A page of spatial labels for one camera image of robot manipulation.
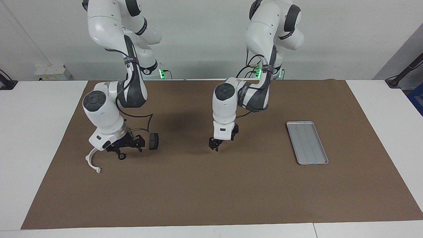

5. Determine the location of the silver metal tray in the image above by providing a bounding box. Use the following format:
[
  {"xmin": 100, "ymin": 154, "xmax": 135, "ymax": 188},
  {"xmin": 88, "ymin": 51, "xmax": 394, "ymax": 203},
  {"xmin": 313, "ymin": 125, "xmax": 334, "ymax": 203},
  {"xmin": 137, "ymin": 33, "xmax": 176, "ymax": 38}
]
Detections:
[{"xmin": 286, "ymin": 121, "xmax": 329, "ymax": 165}]

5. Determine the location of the brown table mat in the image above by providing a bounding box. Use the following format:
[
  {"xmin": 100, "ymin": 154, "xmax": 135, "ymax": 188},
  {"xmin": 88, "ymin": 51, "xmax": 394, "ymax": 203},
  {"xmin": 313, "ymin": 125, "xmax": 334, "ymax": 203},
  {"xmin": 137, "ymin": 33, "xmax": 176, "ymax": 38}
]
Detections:
[{"xmin": 20, "ymin": 79, "xmax": 423, "ymax": 230}]

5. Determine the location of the white power box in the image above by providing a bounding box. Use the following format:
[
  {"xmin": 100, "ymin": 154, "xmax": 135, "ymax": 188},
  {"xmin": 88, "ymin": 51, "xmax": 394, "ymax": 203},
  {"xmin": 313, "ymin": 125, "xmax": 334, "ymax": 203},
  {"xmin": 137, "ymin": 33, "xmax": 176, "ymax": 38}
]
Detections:
[{"xmin": 35, "ymin": 64, "xmax": 71, "ymax": 81}]

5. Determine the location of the black table clamp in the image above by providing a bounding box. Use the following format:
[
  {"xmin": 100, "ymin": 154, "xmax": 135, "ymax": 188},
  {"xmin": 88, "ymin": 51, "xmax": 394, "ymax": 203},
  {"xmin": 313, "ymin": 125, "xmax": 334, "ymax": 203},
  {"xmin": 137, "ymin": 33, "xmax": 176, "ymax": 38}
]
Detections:
[{"xmin": 0, "ymin": 69, "xmax": 19, "ymax": 90}]

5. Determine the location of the black angled stand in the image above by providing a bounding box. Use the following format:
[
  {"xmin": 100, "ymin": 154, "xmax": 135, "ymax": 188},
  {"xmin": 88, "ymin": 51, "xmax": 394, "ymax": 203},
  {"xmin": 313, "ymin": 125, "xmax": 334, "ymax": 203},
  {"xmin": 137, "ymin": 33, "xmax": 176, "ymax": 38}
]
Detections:
[{"xmin": 385, "ymin": 53, "xmax": 423, "ymax": 89}]

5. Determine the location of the blue box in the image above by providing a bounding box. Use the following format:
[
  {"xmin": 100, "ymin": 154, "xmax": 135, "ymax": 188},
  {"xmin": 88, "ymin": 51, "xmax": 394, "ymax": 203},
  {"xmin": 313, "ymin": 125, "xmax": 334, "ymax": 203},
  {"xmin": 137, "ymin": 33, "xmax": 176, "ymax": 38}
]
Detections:
[{"xmin": 407, "ymin": 87, "xmax": 423, "ymax": 116}]

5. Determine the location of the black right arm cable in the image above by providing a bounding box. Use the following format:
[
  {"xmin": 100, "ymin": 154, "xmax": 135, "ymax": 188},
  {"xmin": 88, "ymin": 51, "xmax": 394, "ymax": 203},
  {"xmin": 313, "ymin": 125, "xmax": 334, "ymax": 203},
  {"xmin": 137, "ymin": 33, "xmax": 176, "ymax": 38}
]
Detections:
[{"xmin": 106, "ymin": 49, "xmax": 154, "ymax": 139}]

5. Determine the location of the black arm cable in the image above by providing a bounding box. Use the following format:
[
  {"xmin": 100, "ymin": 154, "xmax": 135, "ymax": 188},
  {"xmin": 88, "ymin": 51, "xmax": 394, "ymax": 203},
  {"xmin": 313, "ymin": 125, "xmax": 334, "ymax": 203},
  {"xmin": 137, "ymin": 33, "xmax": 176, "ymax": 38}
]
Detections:
[
  {"xmin": 106, "ymin": 49, "xmax": 154, "ymax": 139},
  {"xmin": 236, "ymin": 48, "xmax": 278, "ymax": 120}
]

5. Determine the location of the white curved plastic bracket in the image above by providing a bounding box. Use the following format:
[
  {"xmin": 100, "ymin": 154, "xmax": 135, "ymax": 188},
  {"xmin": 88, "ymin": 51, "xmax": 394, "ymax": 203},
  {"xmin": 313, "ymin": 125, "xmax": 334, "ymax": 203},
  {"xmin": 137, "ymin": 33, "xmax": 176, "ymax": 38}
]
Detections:
[{"xmin": 85, "ymin": 147, "xmax": 101, "ymax": 174}]

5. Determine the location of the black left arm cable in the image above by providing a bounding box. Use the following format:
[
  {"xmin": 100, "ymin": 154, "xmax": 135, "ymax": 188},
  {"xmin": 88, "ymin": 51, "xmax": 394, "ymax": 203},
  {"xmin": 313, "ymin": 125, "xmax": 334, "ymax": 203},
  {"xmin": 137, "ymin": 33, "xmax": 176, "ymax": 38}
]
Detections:
[{"xmin": 236, "ymin": 48, "xmax": 278, "ymax": 120}]

